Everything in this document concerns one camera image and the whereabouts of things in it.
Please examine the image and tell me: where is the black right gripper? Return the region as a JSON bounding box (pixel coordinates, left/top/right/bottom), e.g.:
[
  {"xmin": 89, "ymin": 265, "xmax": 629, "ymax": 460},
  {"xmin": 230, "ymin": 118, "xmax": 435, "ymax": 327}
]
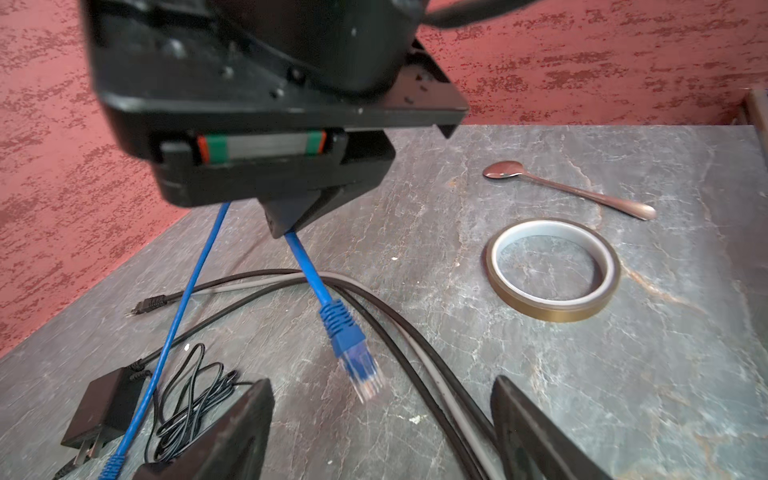
[{"xmin": 80, "ymin": 1, "xmax": 468, "ymax": 238}]

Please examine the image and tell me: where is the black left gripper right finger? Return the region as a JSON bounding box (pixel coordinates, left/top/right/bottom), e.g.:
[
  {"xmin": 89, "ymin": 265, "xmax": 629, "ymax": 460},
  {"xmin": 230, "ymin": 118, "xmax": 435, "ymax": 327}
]
[{"xmin": 491, "ymin": 375, "xmax": 609, "ymax": 479}]

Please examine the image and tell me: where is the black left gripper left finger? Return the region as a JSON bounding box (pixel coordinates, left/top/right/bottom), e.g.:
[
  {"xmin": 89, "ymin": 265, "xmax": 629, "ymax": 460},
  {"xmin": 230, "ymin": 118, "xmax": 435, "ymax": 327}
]
[{"xmin": 134, "ymin": 379, "xmax": 274, "ymax": 480}]

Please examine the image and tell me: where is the blue ethernet cable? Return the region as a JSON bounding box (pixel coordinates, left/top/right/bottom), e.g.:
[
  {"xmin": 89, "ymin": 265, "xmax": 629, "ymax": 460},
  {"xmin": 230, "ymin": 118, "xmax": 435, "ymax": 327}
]
[{"xmin": 95, "ymin": 202, "xmax": 386, "ymax": 480}]

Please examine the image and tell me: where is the black power adapter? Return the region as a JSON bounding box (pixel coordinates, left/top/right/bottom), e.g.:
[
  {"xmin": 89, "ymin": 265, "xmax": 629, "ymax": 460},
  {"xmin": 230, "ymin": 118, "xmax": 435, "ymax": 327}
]
[{"xmin": 53, "ymin": 367, "xmax": 150, "ymax": 480}]

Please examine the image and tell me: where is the brown tape roll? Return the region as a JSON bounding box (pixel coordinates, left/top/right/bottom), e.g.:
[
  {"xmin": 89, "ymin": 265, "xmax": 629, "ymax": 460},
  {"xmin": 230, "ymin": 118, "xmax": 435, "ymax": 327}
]
[{"xmin": 479, "ymin": 218, "xmax": 622, "ymax": 323}]

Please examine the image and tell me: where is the black cable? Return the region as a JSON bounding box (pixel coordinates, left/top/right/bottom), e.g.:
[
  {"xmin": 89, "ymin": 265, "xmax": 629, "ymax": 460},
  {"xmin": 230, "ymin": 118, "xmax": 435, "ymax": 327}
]
[{"xmin": 130, "ymin": 268, "xmax": 505, "ymax": 480}]

